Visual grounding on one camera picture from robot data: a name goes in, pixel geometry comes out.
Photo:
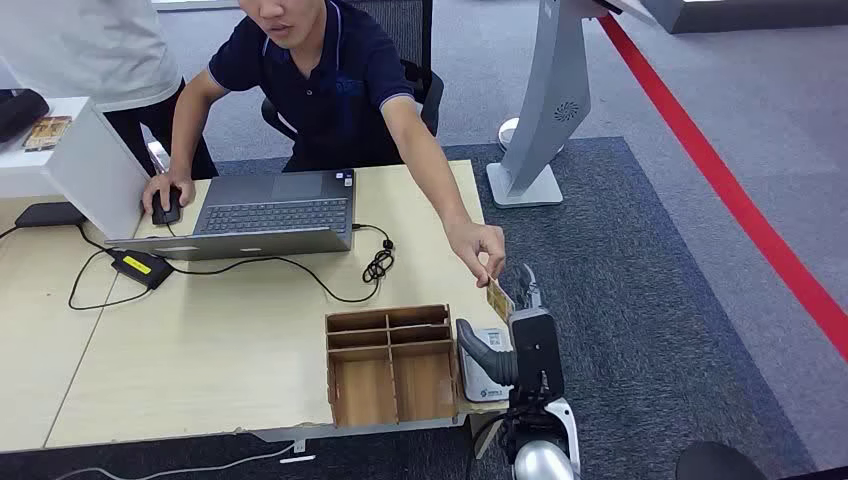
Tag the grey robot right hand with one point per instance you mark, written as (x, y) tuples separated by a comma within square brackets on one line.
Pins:
[(487, 361)]

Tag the person's right hand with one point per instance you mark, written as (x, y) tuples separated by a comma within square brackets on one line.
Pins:
[(169, 180)]

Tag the person's left hand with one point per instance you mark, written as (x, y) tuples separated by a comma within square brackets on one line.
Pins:
[(477, 245)]

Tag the black computer mouse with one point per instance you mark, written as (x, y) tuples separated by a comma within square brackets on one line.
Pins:
[(166, 212)]

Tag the orange hotel print card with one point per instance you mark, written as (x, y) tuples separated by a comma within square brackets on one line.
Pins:
[(500, 301)]

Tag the person's right forearm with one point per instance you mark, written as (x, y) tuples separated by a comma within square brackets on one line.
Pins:
[(182, 132)]

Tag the person's left forearm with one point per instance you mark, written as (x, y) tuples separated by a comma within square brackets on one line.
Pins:
[(434, 179)]

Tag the white card reader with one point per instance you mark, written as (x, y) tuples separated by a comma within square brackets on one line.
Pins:
[(480, 387)]

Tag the brown patterned card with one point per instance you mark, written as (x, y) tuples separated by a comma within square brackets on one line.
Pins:
[(48, 132)]

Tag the person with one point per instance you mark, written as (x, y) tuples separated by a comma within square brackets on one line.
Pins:
[(331, 86), (79, 46)]

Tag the silver metal pole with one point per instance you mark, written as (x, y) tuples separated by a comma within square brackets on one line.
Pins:
[(159, 159)]

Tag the white cabinet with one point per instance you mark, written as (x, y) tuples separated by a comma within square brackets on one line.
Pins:
[(93, 172)]

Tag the black power adapter yellow label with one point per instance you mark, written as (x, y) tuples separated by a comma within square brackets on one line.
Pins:
[(142, 268)]

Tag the wooden compartment organizer box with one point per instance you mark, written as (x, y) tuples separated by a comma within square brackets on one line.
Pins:
[(391, 371)]

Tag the grey laptop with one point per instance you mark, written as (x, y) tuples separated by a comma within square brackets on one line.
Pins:
[(265, 212)]

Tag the white round base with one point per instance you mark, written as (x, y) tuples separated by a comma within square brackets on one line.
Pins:
[(507, 132)]

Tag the flat black device box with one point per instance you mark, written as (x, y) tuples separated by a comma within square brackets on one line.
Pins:
[(50, 214)]

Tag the black office chair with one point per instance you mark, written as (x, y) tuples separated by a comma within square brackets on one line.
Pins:
[(430, 99)]

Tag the dark blue carpet rug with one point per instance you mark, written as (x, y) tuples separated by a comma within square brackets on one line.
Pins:
[(629, 298)]

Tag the grey kiosk stand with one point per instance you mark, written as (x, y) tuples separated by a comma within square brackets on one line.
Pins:
[(550, 99)]

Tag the black pouch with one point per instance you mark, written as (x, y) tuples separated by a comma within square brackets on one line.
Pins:
[(20, 112)]

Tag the red floor tape line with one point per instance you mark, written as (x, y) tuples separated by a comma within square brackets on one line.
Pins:
[(729, 192)]

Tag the grey floor platform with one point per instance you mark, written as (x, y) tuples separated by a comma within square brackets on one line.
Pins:
[(762, 16)]

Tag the grey metal table frame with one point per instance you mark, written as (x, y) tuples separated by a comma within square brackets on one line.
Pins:
[(331, 432)]

